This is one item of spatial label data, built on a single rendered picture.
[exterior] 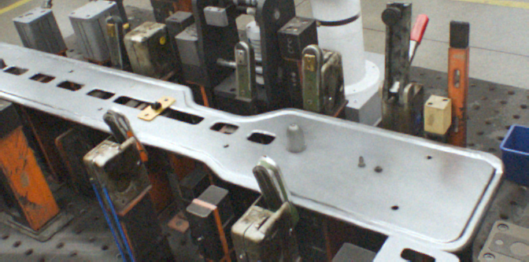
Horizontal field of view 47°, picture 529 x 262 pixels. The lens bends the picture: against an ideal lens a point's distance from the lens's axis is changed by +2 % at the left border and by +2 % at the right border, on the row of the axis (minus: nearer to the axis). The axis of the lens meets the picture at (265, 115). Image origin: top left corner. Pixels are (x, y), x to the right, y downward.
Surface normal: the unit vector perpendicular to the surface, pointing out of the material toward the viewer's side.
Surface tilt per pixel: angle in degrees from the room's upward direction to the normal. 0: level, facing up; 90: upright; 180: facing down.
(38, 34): 90
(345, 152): 0
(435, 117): 90
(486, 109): 0
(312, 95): 78
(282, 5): 90
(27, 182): 90
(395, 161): 0
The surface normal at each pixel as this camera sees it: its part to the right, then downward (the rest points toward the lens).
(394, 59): -0.57, 0.40
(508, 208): -0.15, -0.82
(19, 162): 0.82, 0.20
